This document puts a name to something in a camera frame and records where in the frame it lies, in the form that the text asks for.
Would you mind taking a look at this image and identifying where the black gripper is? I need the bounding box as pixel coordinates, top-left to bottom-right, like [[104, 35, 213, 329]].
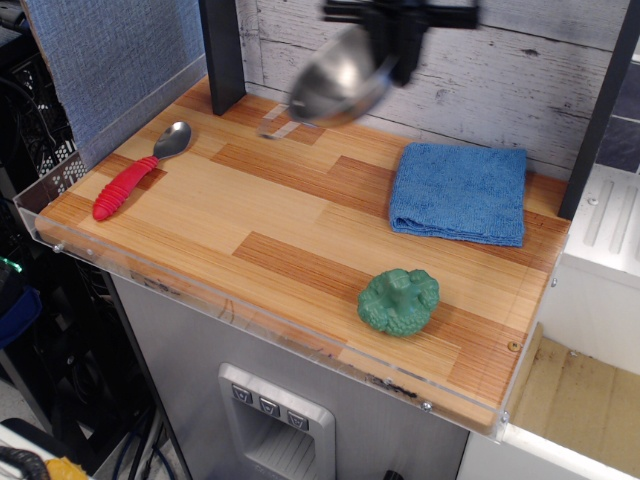
[[322, 1, 480, 87]]

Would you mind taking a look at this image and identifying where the stainless steel bowl with handles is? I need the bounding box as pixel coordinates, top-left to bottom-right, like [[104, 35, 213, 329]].
[[257, 26, 397, 140]]

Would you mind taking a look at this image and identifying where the blue folded cloth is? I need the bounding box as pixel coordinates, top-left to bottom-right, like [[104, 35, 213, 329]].
[[389, 143, 527, 248]]

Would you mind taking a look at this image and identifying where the green toy broccoli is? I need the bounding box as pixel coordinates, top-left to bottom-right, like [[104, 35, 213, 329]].
[[357, 269, 440, 337]]

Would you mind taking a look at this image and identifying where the blue fabric panel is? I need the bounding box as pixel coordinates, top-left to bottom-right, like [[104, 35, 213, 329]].
[[22, 0, 206, 168]]

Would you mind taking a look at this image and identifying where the black plastic crate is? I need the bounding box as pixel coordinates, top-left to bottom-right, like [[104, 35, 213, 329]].
[[1, 54, 77, 178]]

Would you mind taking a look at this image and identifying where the clear acrylic edge guard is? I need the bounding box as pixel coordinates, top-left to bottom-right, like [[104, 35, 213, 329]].
[[13, 54, 564, 445]]

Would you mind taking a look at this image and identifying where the silver toy fridge cabinet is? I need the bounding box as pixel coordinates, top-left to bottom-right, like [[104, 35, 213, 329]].
[[113, 278, 468, 479]]

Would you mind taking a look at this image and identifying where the silver ice dispenser panel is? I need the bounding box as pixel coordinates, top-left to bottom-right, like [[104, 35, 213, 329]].
[[218, 363, 337, 479]]

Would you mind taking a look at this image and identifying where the white toy sink unit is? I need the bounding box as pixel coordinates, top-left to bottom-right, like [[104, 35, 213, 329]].
[[459, 165, 639, 479]]

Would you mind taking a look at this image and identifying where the black vertical post left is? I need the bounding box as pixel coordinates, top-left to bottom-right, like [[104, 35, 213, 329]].
[[199, 0, 246, 116]]

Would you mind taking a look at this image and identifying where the black vertical post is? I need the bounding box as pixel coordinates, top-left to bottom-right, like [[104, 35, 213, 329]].
[[557, 0, 639, 220], [199, 0, 246, 116]]

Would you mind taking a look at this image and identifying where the black vertical post right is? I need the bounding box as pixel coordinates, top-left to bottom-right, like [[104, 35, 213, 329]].
[[557, 0, 639, 220]]

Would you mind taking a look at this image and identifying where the spoon with red handle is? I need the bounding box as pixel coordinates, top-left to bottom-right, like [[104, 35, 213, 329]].
[[92, 121, 192, 221]]

